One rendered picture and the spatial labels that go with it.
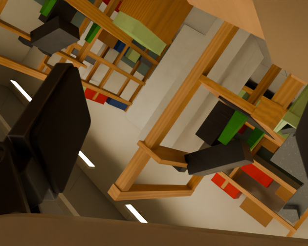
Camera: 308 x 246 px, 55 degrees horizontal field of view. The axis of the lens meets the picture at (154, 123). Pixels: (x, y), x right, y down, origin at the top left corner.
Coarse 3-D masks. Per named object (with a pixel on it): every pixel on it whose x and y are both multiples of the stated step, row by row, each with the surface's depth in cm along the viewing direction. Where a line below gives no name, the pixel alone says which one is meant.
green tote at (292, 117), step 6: (306, 90) 49; (300, 96) 53; (306, 96) 49; (294, 102) 53; (300, 102) 49; (306, 102) 49; (294, 108) 50; (300, 108) 49; (288, 114) 49; (294, 114) 49; (300, 114) 49; (282, 120) 50; (288, 120) 49; (294, 120) 49; (276, 126) 69; (282, 126) 60; (294, 126) 49; (276, 132) 86
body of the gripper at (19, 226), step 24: (0, 216) 6; (24, 216) 6; (48, 216) 6; (72, 216) 6; (0, 240) 5; (24, 240) 5; (48, 240) 5; (72, 240) 5; (96, 240) 5; (120, 240) 5; (144, 240) 5; (168, 240) 5; (192, 240) 5; (216, 240) 5; (240, 240) 5; (264, 240) 5; (288, 240) 5
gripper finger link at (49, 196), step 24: (72, 72) 10; (48, 96) 9; (72, 96) 11; (24, 120) 8; (48, 120) 9; (72, 120) 11; (24, 144) 8; (48, 144) 9; (72, 144) 11; (24, 168) 8; (48, 168) 9; (72, 168) 11; (48, 192) 10
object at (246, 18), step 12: (192, 0) 42; (204, 0) 39; (216, 0) 36; (228, 0) 34; (240, 0) 32; (252, 0) 30; (216, 12) 40; (228, 12) 37; (240, 12) 35; (252, 12) 33; (240, 24) 39; (252, 24) 36
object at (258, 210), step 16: (240, 96) 632; (240, 128) 624; (256, 144) 597; (272, 144) 587; (224, 176) 610; (256, 176) 589; (272, 176) 566; (240, 192) 614; (288, 192) 557; (256, 208) 580; (288, 224) 537
